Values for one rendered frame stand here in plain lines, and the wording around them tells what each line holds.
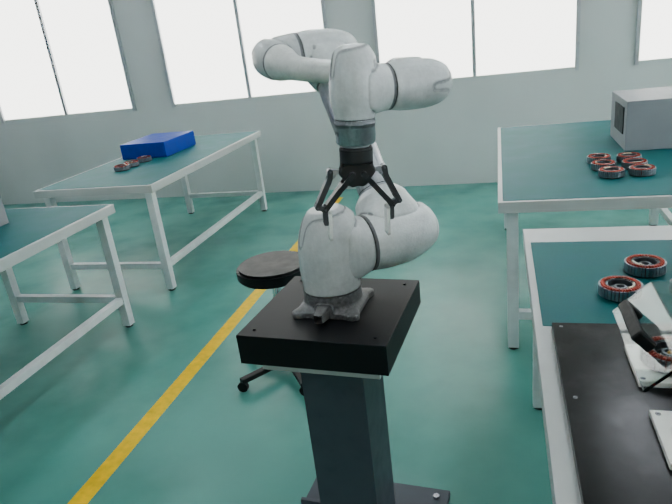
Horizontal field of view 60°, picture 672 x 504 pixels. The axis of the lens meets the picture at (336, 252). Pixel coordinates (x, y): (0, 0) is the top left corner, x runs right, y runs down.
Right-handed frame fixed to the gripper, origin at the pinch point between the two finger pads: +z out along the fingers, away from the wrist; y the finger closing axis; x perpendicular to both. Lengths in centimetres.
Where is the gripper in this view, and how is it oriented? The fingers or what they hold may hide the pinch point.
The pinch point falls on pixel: (359, 231)
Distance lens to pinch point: 137.8
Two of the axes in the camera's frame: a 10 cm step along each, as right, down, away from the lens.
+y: -9.9, 1.1, -1.3
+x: 1.6, 3.3, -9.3
